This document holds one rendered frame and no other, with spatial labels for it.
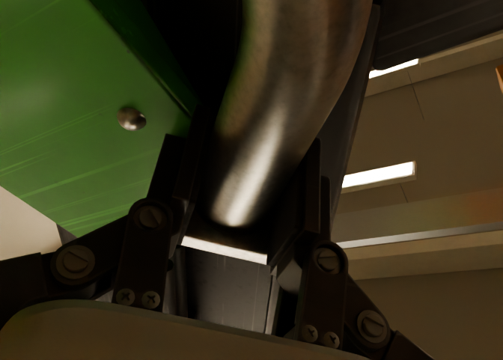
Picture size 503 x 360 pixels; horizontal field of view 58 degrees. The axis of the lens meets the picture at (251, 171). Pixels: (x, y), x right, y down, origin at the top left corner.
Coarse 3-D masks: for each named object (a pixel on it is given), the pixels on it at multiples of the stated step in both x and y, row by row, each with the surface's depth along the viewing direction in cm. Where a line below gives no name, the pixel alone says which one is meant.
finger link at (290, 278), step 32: (320, 160) 15; (288, 192) 15; (320, 192) 15; (288, 224) 14; (320, 224) 14; (288, 256) 14; (288, 288) 14; (352, 288) 13; (352, 320) 13; (384, 320) 13
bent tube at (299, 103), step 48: (288, 0) 9; (336, 0) 9; (240, 48) 11; (288, 48) 10; (336, 48) 10; (240, 96) 12; (288, 96) 11; (336, 96) 12; (240, 144) 13; (288, 144) 12; (240, 192) 14; (192, 240) 16; (240, 240) 16
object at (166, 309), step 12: (180, 252) 25; (168, 264) 24; (180, 264) 26; (168, 276) 24; (180, 276) 26; (168, 288) 24; (180, 288) 27; (168, 300) 25; (180, 300) 28; (168, 312) 25; (180, 312) 28; (192, 312) 30
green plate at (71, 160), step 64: (0, 0) 14; (64, 0) 14; (128, 0) 17; (0, 64) 16; (64, 64) 15; (128, 64) 15; (0, 128) 18; (64, 128) 18; (64, 192) 22; (128, 192) 21
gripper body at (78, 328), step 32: (32, 320) 9; (64, 320) 10; (96, 320) 10; (128, 320) 10; (160, 320) 10; (192, 320) 11; (0, 352) 9; (32, 352) 9; (64, 352) 9; (96, 352) 9; (128, 352) 9; (160, 352) 10; (192, 352) 10; (224, 352) 10; (256, 352) 10; (288, 352) 10; (320, 352) 11
